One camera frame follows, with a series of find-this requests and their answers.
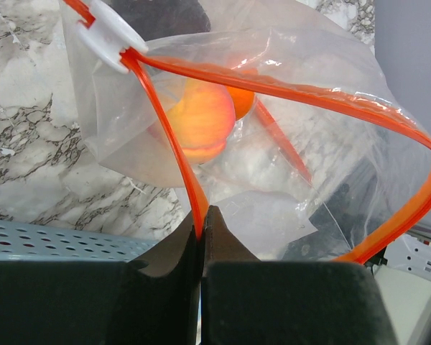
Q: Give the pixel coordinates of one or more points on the blue perforated plastic basket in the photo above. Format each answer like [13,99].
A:
[29,242]

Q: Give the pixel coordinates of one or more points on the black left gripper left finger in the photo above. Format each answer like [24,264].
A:
[152,299]

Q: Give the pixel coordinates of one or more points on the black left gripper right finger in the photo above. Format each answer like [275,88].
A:
[249,301]

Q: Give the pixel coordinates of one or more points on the clear zip bag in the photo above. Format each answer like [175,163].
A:
[326,165]

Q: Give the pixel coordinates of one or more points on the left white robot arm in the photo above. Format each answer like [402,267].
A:
[410,253]

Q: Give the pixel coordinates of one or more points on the orange fruit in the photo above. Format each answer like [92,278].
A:
[243,101]

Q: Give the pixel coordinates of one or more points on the pink yellow peach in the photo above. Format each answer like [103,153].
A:
[201,114]

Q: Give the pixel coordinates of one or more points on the clear bag orange zipper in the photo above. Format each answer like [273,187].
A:
[16,31]

